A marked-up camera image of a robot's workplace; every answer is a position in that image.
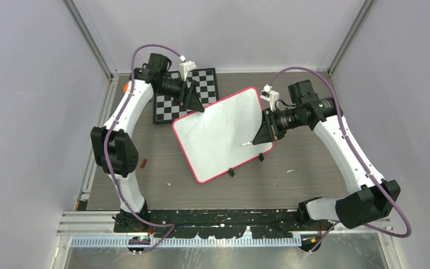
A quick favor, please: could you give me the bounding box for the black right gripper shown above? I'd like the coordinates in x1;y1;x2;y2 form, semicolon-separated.
253;106;306;145

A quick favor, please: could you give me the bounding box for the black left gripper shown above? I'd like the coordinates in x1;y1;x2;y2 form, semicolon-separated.
157;77;205;113

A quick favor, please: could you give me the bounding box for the brown marker cap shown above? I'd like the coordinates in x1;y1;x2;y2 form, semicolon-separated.
140;159;147;168

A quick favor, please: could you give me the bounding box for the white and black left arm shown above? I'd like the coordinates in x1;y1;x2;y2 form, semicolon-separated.
90;53;204;232

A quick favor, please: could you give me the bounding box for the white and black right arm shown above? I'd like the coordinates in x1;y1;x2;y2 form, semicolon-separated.
251;80;401;230

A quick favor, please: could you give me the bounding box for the pink-framed whiteboard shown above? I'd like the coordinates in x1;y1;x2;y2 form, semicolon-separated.
172;87;273;184

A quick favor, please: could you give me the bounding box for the black white checkerboard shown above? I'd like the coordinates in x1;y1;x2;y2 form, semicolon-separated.
152;68;219;125

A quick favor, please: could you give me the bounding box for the orange curved block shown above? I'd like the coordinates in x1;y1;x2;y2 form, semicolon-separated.
123;83;129;93

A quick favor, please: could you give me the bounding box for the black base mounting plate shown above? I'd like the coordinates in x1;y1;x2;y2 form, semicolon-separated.
113;209;332;239

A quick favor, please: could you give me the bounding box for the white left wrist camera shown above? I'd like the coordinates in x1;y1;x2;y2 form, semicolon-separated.
179;61;197;81

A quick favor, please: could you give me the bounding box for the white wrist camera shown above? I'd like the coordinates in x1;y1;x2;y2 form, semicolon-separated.
179;61;197;81
260;84;279;111

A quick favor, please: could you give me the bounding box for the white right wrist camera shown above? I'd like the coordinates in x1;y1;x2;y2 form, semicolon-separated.
260;84;279;111

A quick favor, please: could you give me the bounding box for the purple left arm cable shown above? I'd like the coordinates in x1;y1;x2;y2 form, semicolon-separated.
104;44;186;254

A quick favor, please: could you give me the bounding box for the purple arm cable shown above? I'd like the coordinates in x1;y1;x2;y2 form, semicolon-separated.
104;44;186;254
267;67;412;254

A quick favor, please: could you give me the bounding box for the aluminium frame rail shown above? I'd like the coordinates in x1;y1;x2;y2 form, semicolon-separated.
57;73;121;236

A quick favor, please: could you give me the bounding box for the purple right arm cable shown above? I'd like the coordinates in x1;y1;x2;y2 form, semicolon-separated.
267;67;412;254

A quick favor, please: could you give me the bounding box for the white slotted cable duct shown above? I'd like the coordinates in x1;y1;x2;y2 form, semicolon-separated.
70;235;302;248

